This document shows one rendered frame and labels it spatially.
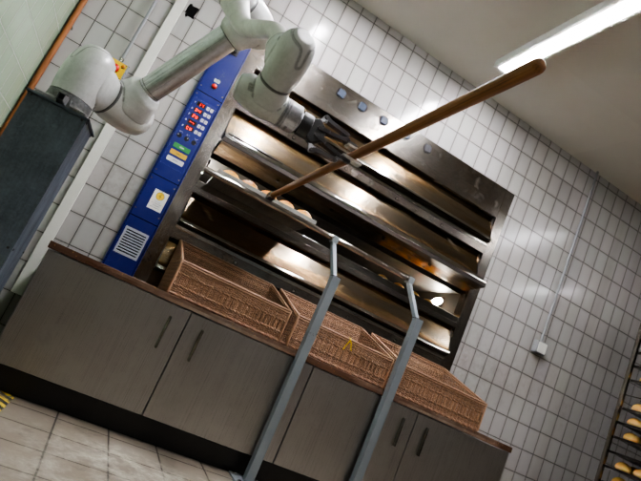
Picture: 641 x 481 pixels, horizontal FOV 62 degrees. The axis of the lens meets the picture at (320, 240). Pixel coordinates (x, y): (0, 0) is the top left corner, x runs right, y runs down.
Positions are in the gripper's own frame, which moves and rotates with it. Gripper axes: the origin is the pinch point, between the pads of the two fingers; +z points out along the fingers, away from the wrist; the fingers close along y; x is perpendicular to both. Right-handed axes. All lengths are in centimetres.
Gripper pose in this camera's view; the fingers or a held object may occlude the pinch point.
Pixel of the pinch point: (353, 155)
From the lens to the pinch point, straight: 169.6
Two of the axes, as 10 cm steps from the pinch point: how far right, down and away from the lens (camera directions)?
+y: -4.1, 8.9, -2.1
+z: 8.4, 4.5, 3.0
